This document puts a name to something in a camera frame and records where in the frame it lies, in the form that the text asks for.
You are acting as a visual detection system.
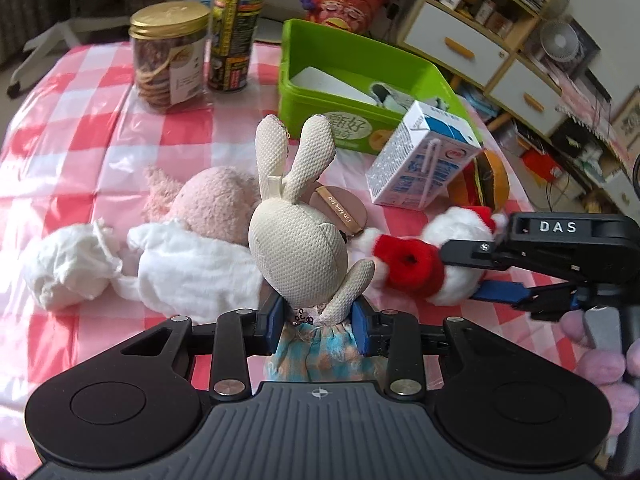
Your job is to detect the red box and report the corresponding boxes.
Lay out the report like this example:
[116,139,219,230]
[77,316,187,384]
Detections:
[519,151,559,187]

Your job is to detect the red and white plush toy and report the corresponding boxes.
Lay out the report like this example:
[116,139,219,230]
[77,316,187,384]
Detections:
[350,204,508,309]

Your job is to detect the person's right hand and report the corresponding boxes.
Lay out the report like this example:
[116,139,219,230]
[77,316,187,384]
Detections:
[558,310,629,437]

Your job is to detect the pink checkered tablecloth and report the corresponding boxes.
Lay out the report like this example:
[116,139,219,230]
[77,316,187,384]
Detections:
[0,40,532,411]

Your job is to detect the cookie jar with gold lid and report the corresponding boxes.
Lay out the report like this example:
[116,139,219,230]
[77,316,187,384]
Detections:
[128,1,213,111]

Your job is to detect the round brown compact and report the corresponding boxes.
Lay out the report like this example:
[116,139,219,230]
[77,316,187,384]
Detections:
[309,183,371,237]

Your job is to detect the beige rabbit plush toy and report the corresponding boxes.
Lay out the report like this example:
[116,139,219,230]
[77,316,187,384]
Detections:
[247,113,377,387]

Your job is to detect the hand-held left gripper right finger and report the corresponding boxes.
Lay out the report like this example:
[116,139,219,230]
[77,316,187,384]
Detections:
[350,300,507,404]

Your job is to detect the white office chair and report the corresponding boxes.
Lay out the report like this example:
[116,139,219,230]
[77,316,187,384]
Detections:
[5,6,97,99]

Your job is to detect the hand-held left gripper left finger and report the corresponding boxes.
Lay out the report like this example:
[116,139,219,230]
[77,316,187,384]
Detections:
[117,290,286,404]

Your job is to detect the green plastic box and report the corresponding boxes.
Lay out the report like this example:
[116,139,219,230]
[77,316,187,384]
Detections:
[276,18,485,157]

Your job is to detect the red printed bucket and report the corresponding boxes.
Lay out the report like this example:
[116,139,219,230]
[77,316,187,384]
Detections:
[306,0,389,37]

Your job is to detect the white card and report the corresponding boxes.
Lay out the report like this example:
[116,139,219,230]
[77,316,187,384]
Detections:
[289,65,379,107]

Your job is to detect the low wooden drawer cabinet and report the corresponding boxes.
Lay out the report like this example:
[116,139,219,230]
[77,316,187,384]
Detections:
[486,54,577,142]

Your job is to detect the white desk fan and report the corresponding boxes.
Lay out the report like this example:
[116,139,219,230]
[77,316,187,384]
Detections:
[536,18,584,62]

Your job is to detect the pink plush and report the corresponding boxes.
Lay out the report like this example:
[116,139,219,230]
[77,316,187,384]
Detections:
[24,164,268,327]

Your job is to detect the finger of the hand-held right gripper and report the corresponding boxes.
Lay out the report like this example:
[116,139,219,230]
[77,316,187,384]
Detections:
[469,280,582,323]
[439,238,593,285]

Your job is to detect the grey and white cloth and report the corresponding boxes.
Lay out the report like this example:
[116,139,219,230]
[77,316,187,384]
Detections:
[369,81,453,117]

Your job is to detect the blue and white milk carton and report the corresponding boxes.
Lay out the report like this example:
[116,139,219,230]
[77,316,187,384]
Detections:
[364,100,485,211]

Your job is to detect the tall wooden shelf cabinet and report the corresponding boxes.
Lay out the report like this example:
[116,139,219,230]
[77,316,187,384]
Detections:
[396,0,569,90]

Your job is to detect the burger plush toy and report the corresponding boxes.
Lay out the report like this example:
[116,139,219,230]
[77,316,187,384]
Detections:
[446,150,512,212]

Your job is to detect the clear storage box blue lid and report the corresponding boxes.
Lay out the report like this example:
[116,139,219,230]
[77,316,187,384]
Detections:
[460,84,502,120]

